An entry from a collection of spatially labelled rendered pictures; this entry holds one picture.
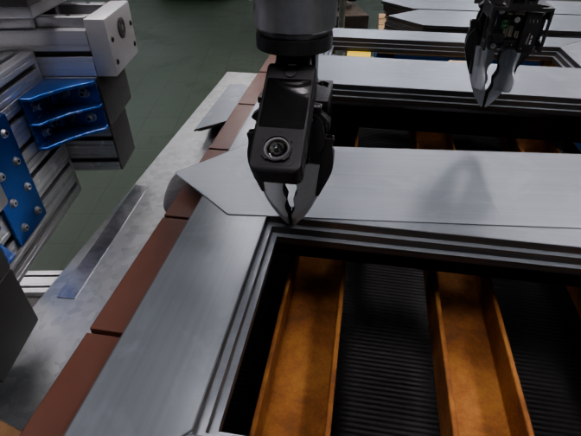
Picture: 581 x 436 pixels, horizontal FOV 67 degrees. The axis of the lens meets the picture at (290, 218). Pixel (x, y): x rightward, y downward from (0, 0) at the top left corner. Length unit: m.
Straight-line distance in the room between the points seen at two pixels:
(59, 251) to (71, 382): 1.55
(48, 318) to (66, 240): 1.32
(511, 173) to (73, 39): 0.69
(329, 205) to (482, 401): 0.29
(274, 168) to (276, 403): 0.29
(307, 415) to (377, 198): 0.27
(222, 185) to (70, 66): 0.37
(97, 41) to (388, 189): 0.51
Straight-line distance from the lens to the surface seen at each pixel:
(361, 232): 0.52
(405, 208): 0.55
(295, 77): 0.41
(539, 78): 1.06
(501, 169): 0.68
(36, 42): 0.85
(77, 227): 2.06
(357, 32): 1.28
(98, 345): 0.45
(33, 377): 0.65
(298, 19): 0.40
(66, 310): 0.71
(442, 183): 0.61
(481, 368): 0.62
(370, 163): 0.63
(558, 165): 0.72
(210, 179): 0.60
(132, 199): 0.89
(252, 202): 0.54
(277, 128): 0.38
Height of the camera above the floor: 1.16
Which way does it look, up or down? 37 degrees down
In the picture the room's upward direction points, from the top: straight up
